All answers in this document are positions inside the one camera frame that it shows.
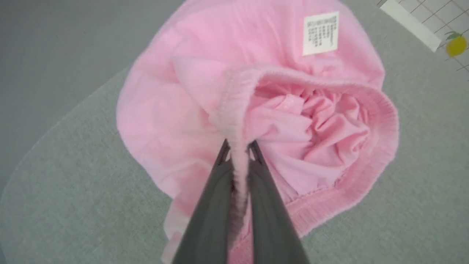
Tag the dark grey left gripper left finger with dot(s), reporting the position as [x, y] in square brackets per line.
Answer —
[210, 220]

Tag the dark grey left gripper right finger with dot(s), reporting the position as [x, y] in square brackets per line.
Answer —
[271, 227]

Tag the pink garment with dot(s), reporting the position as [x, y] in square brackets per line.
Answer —
[165, 110]

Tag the white flat strip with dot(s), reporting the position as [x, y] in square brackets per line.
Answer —
[410, 22]

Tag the white grid cloth lemon print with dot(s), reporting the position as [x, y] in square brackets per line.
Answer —
[445, 14]

